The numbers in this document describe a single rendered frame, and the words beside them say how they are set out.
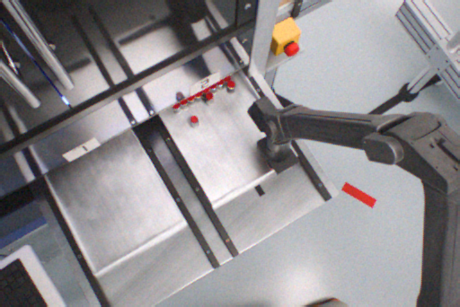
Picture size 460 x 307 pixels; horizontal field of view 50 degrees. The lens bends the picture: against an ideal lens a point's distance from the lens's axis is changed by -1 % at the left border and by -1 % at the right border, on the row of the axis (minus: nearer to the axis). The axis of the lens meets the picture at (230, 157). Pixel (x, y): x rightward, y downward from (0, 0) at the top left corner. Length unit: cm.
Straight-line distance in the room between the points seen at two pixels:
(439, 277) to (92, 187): 87
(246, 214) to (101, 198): 38
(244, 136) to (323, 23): 131
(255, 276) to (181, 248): 92
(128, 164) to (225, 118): 29
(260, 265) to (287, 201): 89
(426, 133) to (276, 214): 64
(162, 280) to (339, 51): 158
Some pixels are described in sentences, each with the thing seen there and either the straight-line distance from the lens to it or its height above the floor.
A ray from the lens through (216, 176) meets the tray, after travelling 132.
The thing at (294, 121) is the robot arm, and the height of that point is 123.
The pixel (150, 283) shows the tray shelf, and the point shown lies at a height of 88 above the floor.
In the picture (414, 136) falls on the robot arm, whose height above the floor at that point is 150.
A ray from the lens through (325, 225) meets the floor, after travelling 224.
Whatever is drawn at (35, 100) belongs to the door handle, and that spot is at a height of 145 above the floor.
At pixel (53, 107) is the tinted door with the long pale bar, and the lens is 102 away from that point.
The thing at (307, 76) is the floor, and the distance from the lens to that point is 242.
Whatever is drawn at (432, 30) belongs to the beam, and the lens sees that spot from 203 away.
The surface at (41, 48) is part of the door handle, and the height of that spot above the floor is 157.
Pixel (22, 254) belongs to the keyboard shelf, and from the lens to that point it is 146.
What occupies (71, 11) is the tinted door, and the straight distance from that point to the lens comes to 80.
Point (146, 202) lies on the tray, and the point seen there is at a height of 88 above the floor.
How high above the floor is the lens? 217
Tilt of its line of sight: 75 degrees down
